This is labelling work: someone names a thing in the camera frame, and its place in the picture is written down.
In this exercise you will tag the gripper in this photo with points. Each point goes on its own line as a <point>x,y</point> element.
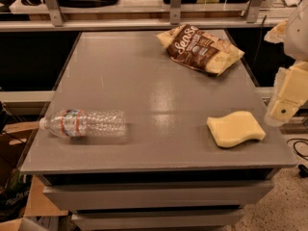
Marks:
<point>297,36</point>

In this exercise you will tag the yellow wavy sponge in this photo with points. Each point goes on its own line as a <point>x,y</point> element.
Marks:
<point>233,129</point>

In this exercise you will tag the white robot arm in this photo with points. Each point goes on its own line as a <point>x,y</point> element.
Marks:
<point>296,34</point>

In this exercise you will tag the brown chip bag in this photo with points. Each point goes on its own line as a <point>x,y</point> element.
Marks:
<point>198,50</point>

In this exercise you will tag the grey drawer cabinet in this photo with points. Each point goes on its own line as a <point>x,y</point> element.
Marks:
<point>167,172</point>

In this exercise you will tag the clear plastic water bottle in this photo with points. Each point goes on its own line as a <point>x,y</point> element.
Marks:
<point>81,123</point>

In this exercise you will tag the brown cardboard box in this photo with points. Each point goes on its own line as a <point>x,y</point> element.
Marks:
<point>23,205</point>

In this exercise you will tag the metal shelf rail frame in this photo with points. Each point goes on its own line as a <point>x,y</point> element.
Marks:
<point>135,15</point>

